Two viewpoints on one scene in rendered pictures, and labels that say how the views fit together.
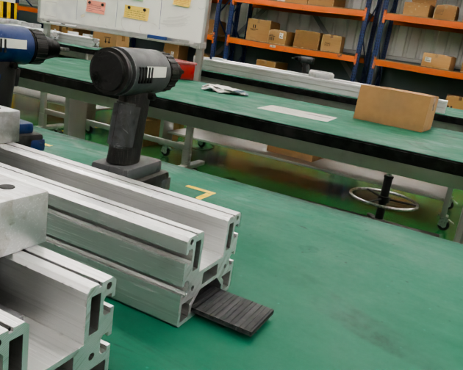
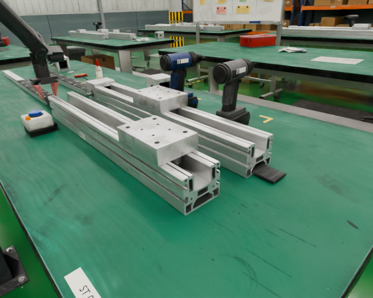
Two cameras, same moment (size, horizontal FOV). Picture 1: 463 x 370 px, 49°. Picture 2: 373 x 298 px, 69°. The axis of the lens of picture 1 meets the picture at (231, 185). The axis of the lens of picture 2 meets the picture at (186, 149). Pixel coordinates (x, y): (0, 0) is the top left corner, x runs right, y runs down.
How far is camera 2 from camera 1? 0.21 m
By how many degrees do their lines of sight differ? 26
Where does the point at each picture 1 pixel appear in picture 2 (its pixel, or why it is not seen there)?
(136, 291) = (231, 165)
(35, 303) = (196, 169)
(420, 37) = not seen: outside the picture
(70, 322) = (206, 175)
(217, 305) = (262, 171)
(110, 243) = (221, 147)
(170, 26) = (262, 14)
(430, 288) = not seen: outside the picture
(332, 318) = (314, 178)
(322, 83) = (361, 32)
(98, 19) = (222, 16)
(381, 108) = not seen: outside the picture
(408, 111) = not seen: outside the picture
